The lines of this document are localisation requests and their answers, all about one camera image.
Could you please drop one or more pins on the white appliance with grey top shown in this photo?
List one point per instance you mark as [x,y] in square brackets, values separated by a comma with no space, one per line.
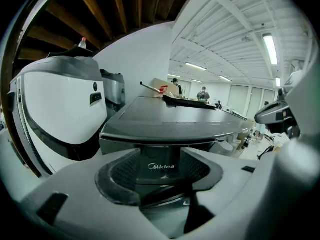
[62,96]

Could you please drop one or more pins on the clear plastic bottle red cap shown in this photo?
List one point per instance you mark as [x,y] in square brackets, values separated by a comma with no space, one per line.
[82,43]

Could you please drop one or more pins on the black detergent drawer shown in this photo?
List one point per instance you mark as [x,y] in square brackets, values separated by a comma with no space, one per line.
[160,159]

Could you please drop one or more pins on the black cloth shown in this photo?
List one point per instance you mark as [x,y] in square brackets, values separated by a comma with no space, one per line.
[187,102]

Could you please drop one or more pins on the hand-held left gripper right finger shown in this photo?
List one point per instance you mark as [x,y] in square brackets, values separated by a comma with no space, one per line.
[250,196]

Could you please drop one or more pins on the silver appliance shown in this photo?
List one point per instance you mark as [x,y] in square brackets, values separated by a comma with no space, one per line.
[113,89]

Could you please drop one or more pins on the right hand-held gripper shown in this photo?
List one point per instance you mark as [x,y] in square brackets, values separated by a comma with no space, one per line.
[275,112]

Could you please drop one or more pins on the cardboard sheet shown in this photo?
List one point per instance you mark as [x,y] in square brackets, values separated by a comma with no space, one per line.
[160,82]

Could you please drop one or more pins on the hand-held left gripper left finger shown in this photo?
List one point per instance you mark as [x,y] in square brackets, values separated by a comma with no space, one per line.
[75,199]

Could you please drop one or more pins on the grey washing machine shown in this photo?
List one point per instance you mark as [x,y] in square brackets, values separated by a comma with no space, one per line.
[175,120]

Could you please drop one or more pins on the long ceiling light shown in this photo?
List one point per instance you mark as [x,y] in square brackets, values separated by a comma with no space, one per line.
[270,49]
[225,78]
[195,66]
[278,81]

